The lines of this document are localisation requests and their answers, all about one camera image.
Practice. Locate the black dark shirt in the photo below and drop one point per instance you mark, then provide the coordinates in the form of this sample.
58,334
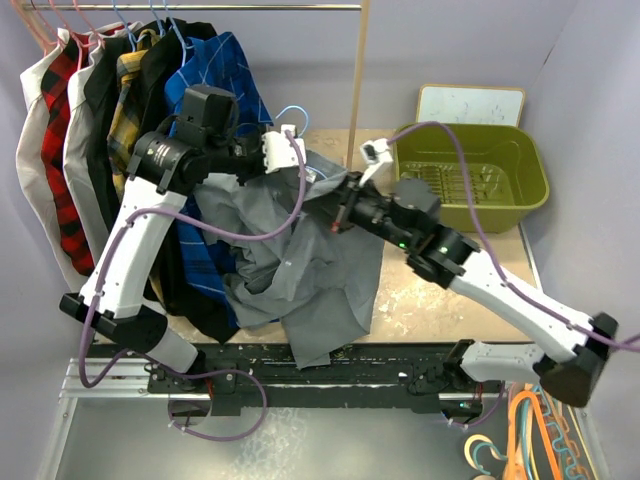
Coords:
101,95

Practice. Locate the grey shirt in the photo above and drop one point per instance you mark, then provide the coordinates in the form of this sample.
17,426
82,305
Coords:
319,285

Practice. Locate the blue plaid shirt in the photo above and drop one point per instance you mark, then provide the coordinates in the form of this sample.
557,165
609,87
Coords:
218,62

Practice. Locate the pink hanger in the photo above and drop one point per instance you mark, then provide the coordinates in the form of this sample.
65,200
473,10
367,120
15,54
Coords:
46,36

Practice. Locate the metal clothes rail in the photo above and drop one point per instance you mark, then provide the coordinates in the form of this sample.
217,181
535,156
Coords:
200,7

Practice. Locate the small whiteboard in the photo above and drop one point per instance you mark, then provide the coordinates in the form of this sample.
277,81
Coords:
464,104

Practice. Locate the olive green plastic bin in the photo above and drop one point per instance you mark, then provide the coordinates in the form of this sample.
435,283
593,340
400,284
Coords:
507,176

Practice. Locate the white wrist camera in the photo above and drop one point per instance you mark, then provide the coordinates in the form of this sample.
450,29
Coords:
377,157
278,151

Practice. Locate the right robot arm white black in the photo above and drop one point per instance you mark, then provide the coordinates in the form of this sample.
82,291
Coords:
566,350

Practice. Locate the beige shirt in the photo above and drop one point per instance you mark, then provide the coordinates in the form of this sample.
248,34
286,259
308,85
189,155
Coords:
30,168

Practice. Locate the yellow hanger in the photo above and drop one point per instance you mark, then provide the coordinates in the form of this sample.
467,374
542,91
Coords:
568,442

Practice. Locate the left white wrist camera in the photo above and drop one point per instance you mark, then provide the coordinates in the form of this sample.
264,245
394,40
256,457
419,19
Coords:
278,151

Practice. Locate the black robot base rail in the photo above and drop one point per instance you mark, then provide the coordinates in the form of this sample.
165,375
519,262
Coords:
409,376

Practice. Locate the yellow plaid shirt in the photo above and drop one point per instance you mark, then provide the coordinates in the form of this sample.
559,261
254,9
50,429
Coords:
125,125

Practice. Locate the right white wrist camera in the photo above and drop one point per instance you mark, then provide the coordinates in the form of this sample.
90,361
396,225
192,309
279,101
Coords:
377,157

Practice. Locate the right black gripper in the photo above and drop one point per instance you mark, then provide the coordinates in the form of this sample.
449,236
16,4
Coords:
347,198

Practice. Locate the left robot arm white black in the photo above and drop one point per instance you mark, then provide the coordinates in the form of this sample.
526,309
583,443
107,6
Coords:
165,167

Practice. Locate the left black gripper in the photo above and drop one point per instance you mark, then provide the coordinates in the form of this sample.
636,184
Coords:
259,167

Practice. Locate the wooden clothes rack frame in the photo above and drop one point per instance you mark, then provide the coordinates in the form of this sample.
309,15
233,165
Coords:
357,75

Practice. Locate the red plaid shirt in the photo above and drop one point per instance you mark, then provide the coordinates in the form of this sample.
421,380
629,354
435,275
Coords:
54,90

